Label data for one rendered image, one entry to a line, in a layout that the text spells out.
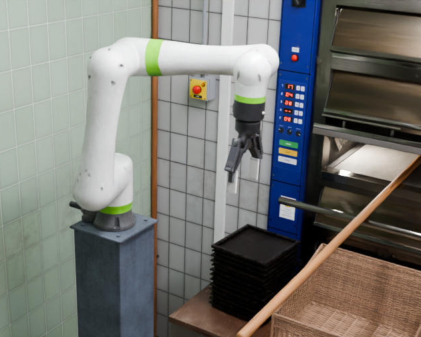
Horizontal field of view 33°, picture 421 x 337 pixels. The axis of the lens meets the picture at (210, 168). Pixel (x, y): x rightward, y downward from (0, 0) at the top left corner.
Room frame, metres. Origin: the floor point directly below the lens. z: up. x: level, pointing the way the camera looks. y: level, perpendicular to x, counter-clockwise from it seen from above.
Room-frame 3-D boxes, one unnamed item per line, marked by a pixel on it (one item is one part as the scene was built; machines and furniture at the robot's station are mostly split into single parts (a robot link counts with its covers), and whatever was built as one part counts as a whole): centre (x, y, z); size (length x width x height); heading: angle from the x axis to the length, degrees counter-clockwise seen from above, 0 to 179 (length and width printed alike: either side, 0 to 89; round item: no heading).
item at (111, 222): (2.29, 0.38, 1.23); 0.26 x 0.15 x 0.06; 59
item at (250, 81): (2.02, -0.11, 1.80); 0.13 x 0.11 x 0.14; 165
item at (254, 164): (2.07, -0.13, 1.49); 0.03 x 0.01 x 0.07; 59
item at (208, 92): (3.18, 0.05, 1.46); 0.10 x 0.07 x 0.10; 59
